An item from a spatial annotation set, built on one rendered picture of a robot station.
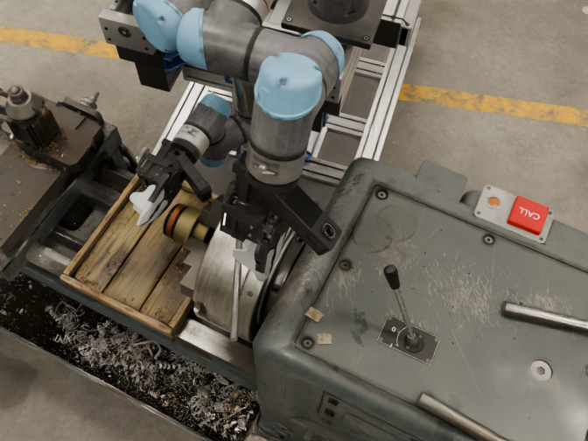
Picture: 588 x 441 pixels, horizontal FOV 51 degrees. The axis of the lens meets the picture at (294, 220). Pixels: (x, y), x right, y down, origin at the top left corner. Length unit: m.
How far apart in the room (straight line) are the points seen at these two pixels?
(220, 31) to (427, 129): 2.11
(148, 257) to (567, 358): 0.93
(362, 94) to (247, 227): 1.87
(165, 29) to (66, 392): 1.53
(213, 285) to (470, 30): 2.46
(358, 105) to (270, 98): 1.93
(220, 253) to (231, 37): 0.44
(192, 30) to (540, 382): 0.75
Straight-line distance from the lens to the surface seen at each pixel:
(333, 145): 2.50
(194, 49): 0.86
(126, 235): 1.56
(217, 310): 1.18
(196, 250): 1.26
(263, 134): 0.75
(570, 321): 1.12
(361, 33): 1.54
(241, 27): 0.85
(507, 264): 1.15
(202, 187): 1.35
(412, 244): 1.12
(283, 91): 0.71
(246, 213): 0.84
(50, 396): 2.43
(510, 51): 3.32
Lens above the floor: 2.23
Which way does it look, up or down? 61 degrees down
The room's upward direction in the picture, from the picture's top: 3 degrees clockwise
